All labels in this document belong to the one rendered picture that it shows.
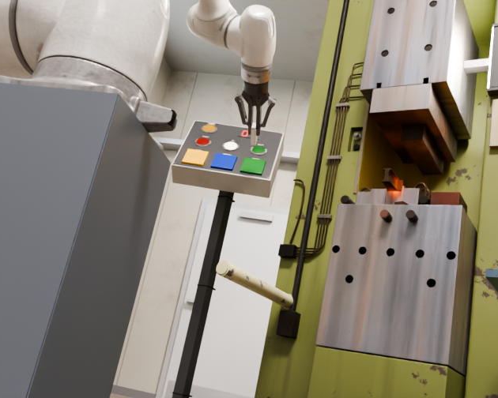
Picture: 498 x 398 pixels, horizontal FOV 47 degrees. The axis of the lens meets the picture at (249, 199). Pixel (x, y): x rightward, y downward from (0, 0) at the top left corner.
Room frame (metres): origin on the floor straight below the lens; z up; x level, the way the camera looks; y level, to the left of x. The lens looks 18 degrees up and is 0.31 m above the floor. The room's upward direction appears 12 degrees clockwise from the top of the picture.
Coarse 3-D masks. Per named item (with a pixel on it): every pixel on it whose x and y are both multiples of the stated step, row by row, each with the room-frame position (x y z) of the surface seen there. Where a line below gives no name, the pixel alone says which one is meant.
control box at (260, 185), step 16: (192, 128) 1.93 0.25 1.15; (224, 128) 1.93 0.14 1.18; (240, 128) 1.93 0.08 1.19; (192, 144) 1.88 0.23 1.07; (208, 144) 1.87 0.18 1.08; (224, 144) 1.87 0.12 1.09; (240, 144) 1.88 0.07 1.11; (256, 144) 1.87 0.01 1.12; (272, 144) 1.87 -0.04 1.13; (176, 160) 1.83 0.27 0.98; (208, 160) 1.83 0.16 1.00; (240, 160) 1.83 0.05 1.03; (272, 160) 1.82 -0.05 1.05; (176, 176) 1.86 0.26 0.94; (192, 176) 1.84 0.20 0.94; (208, 176) 1.82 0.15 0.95; (224, 176) 1.80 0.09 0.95; (240, 176) 1.79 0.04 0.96; (256, 176) 1.78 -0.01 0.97; (272, 176) 1.80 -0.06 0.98; (240, 192) 1.85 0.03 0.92; (256, 192) 1.83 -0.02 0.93
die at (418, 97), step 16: (384, 96) 1.74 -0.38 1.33; (400, 96) 1.71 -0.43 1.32; (416, 96) 1.68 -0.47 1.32; (432, 96) 1.68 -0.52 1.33; (384, 112) 1.74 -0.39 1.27; (400, 112) 1.71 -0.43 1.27; (416, 112) 1.69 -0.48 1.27; (432, 112) 1.69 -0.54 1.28; (384, 128) 1.85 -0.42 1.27; (400, 128) 1.82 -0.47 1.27; (432, 128) 1.77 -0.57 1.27; (448, 128) 1.87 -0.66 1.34; (400, 144) 1.95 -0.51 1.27; (448, 144) 1.89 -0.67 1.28; (448, 160) 2.00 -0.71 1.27
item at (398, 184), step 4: (384, 168) 1.62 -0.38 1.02; (388, 168) 1.61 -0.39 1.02; (388, 172) 1.61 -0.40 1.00; (392, 172) 1.63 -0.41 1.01; (384, 176) 1.62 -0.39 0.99; (388, 176) 1.61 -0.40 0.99; (392, 176) 1.64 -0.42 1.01; (396, 176) 1.65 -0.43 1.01; (384, 180) 1.62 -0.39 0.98; (388, 180) 1.61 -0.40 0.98; (392, 180) 1.65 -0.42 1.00; (396, 180) 1.68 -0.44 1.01; (400, 180) 1.67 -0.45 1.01; (384, 184) 1.64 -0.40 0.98; (388, 184) 1.63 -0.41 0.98; (392, 184) 1.63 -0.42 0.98; (396, 184) 1.68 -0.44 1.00; (400, 184) 1.67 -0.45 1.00; (388, 188) 1.66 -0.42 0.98; (392, 188) 1.66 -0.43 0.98; (396, 188) 1.68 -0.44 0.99; (400, 188) 1.67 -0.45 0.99
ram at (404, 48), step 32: (384, 0) 1.77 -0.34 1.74; (416, 0) 1.70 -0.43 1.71; (448, 0) 1.64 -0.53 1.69; (384, 32) 1.76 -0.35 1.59; (416, 32) 1.69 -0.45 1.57; (448, 32) 1.63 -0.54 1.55; (384, 64) 1.75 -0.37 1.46; (416, 64) 1.68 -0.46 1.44; (448, 64) 1.62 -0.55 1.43; (480, 64) 1.75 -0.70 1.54; (448, 96) 1.71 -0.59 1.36
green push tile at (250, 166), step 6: (246, 162) 1.81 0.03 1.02; (252, 162) 1.81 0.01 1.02; (258, 162) 1.81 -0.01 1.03; (264, 162) 1.81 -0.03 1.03; (240, 168) 1.79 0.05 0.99; (246, 168) 1.79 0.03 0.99; (252, 168) 1.79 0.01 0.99; (258, 168) 1.79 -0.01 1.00; (252, 174) 1.79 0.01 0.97; (258, 174) 1.78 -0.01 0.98
